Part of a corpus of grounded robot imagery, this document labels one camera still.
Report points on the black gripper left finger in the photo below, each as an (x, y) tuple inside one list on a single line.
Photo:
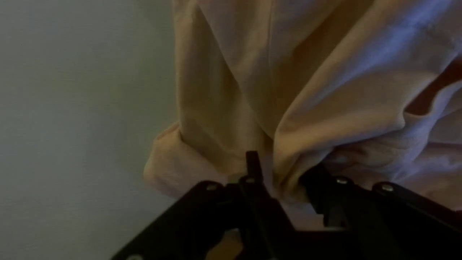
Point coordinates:
[(225, 217)]

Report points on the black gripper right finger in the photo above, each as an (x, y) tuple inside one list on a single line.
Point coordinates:
[(384, 221)]

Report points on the cream cloth towel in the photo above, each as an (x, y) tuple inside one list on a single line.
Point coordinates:
[(312, 73)]

